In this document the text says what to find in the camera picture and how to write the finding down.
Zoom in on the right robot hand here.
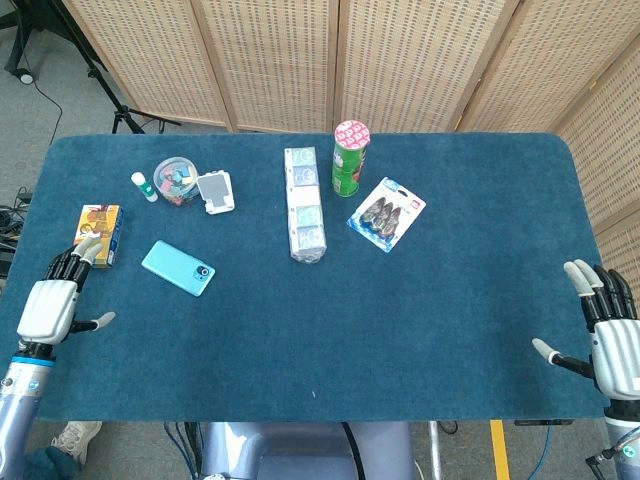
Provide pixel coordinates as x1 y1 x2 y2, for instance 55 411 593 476
531 258 640 401

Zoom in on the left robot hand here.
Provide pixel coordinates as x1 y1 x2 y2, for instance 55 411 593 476
16 236 117 345

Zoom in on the orange yellow illustrated card box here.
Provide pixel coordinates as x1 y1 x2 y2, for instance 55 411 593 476
73 203 124 270

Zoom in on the white sneaker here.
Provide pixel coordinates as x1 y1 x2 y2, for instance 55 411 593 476
50 420 103 466

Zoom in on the light blue smartphone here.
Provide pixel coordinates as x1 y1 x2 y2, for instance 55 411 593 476
141 240 217 298

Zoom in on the white glue stick green label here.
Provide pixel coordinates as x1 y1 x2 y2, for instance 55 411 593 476
130 171 159 204

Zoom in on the teal trouser leg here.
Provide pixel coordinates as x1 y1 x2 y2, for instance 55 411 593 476
24 446 81 480

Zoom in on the clear tub of binder clips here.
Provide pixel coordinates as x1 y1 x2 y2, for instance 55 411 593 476
152 157 200 207

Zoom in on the white grey rectangular device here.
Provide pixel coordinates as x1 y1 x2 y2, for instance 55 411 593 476
196 170 236 216

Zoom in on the silver metal table leg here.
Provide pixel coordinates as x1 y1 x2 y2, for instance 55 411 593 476
427 421 443 480

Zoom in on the black tripod stand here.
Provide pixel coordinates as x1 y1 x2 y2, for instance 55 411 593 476
47 0 182 135

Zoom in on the blue white blister pack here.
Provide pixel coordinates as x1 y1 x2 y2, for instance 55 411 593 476
347 176 427 254

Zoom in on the black wheeled stand base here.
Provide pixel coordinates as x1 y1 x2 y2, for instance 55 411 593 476
0 0 66 84

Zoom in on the blue felt table mat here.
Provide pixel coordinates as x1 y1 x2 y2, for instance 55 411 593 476
0 130 617 424

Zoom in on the long clear pack of boxes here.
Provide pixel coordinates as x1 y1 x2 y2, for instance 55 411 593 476
283 146 329 264

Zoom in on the grey robot torso base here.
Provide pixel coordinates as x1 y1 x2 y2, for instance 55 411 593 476
197 421 419 480

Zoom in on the green chips can pink lid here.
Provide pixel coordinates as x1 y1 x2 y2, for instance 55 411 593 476
331 119 371 199

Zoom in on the bundle of black cables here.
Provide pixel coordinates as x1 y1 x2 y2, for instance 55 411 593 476
0 186 33 281

